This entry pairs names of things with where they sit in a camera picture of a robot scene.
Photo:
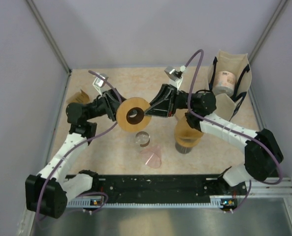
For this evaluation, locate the brown paper filter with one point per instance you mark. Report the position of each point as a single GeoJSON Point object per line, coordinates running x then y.
{"type": "Point", "coordinates": [184, 131]}

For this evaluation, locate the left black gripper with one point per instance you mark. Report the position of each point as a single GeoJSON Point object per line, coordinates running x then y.
{"type": "Point", "coordinates": [111, 104]}

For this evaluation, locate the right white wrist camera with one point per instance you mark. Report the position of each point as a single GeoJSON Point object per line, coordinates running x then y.
{"type": "Point", "coordinates": [175, 76]}

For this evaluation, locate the cream canvas tote bag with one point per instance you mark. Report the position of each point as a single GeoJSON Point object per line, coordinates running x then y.
{"type": "Point", "coordinates": [227, 107]}

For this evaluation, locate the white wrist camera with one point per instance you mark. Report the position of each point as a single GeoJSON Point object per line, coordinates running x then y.
{"type": "Point", "coordinates": [175, 76]}
{"type": "Point", "coordinates": [99, 84]}

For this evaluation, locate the clear glass cup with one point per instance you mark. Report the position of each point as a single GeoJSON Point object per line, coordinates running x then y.
{"type": "Point", "coordinates": [142, 138]}

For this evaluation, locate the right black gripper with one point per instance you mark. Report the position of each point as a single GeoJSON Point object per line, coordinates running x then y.
{"type": "Point", "coordinates": [165, 103]}

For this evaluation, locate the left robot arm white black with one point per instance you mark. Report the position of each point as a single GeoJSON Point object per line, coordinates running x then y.
{"type": "Point", "coordinates": [47, 192]}

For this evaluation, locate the small cardboard box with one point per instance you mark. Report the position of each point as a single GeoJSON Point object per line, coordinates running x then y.
{"type": "Point", "coordinates": [79, 97]}

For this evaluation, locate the pink paper roll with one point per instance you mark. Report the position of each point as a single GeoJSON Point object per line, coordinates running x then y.
{"type": "Point", "coordinates": [224, 83]}

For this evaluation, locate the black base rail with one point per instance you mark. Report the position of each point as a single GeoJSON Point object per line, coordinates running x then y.
{"type": "Point", "coordinates": [164, 189]}

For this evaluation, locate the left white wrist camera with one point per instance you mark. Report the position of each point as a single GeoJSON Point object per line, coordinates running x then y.
{"type": "Point", "coordinates": [99, 84]}

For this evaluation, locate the dark glass carafe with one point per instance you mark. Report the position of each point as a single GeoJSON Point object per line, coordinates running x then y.
{"type": "Point", "coordinates": [182, 149]}

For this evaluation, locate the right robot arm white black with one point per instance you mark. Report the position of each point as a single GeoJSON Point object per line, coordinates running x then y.
{"type": "Point", "coordinates": [262, 155]}

